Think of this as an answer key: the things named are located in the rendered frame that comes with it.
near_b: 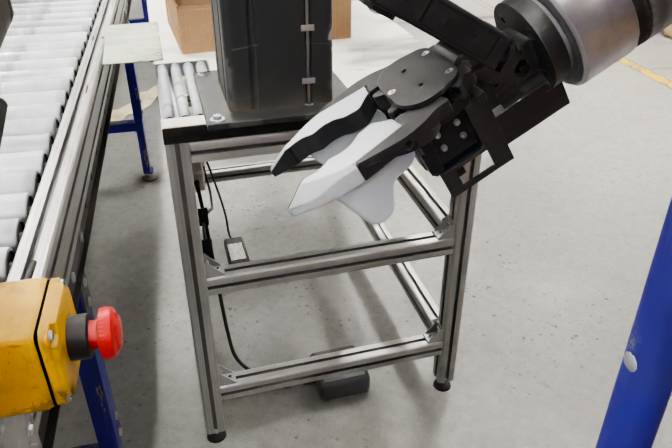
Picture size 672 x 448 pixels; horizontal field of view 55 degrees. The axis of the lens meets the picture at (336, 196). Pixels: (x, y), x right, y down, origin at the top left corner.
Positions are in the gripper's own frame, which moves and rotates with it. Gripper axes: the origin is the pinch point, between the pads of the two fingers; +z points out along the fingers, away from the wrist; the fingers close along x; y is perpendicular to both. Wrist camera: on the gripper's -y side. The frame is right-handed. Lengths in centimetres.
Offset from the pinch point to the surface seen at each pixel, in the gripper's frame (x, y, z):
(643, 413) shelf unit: -20.9, 12.2, -9.3
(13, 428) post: 3.2, 7.0, 31.0
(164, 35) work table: 112, 14, 14
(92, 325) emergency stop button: 0.8, 1.6, 18.4
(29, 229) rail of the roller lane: 34.4, 5.4, 32.4
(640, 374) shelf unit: -20.4, 9.8, -10.1
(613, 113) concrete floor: 193, 179, -122
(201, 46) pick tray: 97, 17, 7
